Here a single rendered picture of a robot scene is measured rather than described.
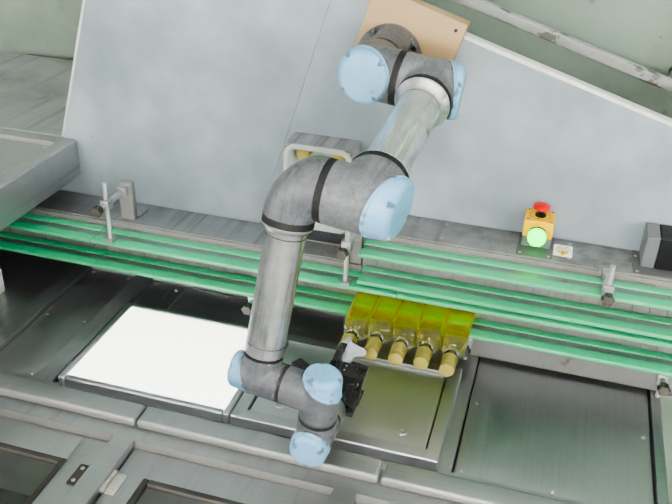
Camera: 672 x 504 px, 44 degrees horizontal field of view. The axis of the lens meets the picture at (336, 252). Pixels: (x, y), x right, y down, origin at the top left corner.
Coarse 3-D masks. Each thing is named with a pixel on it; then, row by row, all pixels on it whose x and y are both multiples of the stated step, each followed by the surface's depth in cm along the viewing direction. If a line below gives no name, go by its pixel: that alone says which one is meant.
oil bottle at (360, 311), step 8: (360, 296) 201; (368, 296) 201; (376, 296) 201; (352, 304) 198; (360, 304) 198; (368, 304) 198; (352, 312) 195; (360, 312) 195; (368, 312) 195; (344, 320) 193; (352, 320) 192; (360, 320) 192; (368, 320) 193; (344, 328) 192; (360, 328) 191; (360, 336) 192
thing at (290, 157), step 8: (296, 144) 202; (288, 152) 204; (320, 152) 201; (328, 152) 200; (336, 152) 200; (344, 152) 199; (288, 160) 205; (296, 160) 210; (320, 224) 212; (336, 232) 210
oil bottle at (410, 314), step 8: (408, 304) 198; (416, 304) 198; (424, 304) 199; (400, 312) 195; (408, 312) 195; (416, 312) 195; (400, 320) 192; (408, 320) 192; (416, 320) 192; (392, 328) 191; (400, 328) 189; (408, 328) 189; (416, 328) 190; (392, 336) 190; (400, 336) 189; (408, 336) 188; (416, 336) 191; (392, 344) 191; (408, 344) 189
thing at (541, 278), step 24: (408, 264) 194; (432, 264) 193; (456, 264) 194; (480, 264) 195; (504, 264) 194; (552, 288) 186; (576, 288) 186; (600, 288) 186; (624, 288) 187; (648, 288) 187
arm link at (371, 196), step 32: (416, 64) 169; (448, 64) 168; (416, 96) 161; (448, 96) 165; (384, 128) 154; (416, 128) 155; (352, 160) 146; (384, 160) 142; (320, 192) 139; (352, 192) 138; (384, 192) 137; (352, 224) 139; (384, 224) 137
